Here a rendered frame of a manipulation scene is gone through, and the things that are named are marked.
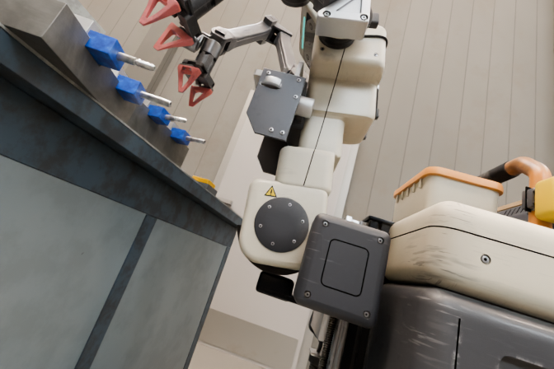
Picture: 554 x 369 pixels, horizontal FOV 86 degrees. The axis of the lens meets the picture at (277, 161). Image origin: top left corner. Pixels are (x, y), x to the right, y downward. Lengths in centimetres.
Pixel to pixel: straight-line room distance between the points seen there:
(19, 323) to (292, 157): 54
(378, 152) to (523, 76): 172
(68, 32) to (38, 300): 45
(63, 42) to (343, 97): 53
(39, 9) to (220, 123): 252
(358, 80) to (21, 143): 65
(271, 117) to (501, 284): 46
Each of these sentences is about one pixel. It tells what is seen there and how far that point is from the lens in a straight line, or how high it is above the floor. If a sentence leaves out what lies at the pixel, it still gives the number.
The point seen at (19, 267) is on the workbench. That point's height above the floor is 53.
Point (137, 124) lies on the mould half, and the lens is 74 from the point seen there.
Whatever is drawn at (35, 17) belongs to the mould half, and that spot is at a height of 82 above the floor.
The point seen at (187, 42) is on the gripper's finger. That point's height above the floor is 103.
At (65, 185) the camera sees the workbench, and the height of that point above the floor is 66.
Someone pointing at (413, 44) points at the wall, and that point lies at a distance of 365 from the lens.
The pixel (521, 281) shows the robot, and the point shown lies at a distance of 51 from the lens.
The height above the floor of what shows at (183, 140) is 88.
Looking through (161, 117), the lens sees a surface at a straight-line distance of 74.
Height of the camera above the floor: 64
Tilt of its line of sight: 19 degrees up
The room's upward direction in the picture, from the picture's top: 18 degrees clockwise
